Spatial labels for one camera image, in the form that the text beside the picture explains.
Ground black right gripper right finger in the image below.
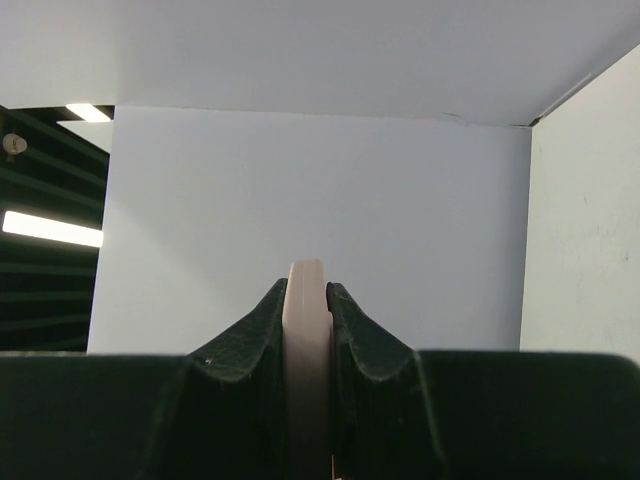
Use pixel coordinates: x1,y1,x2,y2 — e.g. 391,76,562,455
326,283,639,479

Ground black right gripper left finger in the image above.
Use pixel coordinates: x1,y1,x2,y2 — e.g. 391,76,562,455
1,279,287,479

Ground pink phone case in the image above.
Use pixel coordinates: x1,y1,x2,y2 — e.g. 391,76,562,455
282,259,332,479

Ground ceiling light strip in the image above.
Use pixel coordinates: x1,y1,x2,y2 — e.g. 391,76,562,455
2,211,104,248
65,103,111,123

